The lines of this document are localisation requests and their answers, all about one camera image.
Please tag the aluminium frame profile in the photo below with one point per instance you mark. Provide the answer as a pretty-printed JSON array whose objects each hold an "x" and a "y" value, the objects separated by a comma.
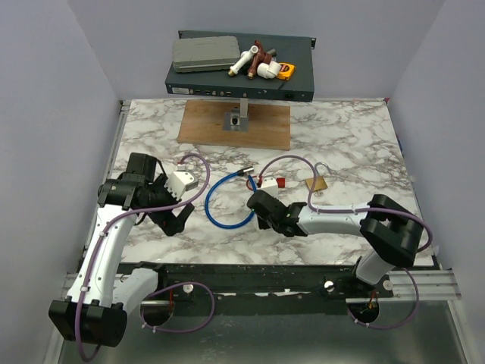
[{"x": 434, "y": 285}]

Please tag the dark teal rack device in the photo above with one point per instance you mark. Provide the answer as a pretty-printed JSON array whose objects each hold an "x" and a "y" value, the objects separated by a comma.
[{"x": 294, "y": 50}]

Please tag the brass padlock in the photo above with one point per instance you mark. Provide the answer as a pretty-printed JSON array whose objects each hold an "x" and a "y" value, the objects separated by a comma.
[{"x": 319, "y": 182}]

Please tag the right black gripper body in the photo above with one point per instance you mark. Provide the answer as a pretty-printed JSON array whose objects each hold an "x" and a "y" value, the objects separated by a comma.
[{"x": 274, "y": 225}]

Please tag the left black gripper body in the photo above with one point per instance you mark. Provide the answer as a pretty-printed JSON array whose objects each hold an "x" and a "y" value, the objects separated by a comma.
[{"x": 162, "y": 199}]

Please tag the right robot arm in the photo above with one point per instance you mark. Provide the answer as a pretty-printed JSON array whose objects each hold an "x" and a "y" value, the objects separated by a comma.
[{"x": 393, "y": 233}]

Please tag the black mounting rail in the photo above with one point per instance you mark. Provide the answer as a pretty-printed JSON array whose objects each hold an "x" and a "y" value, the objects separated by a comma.
[{"x": 244, "y": 278}]

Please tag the white straight pipe fitting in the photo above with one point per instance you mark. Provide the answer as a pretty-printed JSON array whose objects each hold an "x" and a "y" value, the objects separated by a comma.
[{"x": 244, "y": 58}]

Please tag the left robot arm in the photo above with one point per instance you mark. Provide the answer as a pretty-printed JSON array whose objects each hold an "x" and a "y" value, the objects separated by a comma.
[{"x": 96, "y": 307}]

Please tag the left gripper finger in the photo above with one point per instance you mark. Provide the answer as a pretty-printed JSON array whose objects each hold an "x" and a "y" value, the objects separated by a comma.
[
  {"x": 170, "y": 228},
  {"x": 181, "y": 219}
]

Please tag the wooden board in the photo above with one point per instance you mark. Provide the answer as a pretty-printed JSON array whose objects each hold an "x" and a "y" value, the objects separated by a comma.
[{"x": 202, "y": 124}]

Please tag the brown pipe fitting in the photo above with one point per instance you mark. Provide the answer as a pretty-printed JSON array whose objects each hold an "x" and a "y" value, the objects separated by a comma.
[{"x": 261, "y": 56}]

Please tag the grey plastic case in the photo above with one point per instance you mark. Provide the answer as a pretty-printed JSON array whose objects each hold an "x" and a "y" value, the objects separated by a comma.
[{"x": 205, "y": 54}]

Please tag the metal stand post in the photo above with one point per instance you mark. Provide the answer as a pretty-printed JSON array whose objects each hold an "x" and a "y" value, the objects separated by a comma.
[{"x": 237, "y": 118}]

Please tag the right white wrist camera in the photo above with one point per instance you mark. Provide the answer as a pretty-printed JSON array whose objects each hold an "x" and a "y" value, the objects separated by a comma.
[{"x": 270, "y": 186}]

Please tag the yellow tape measure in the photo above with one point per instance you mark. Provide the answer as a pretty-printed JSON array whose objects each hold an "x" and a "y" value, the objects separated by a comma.
[{"x": 286, "y": 71}]

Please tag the red cable lock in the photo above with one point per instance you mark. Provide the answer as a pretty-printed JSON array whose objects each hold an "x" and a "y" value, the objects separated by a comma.
[{"x": 281, "y": 182}]

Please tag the white elbow pipe fitting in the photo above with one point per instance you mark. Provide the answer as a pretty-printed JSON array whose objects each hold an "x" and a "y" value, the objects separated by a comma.
[{"x": 268, "y": 71}]

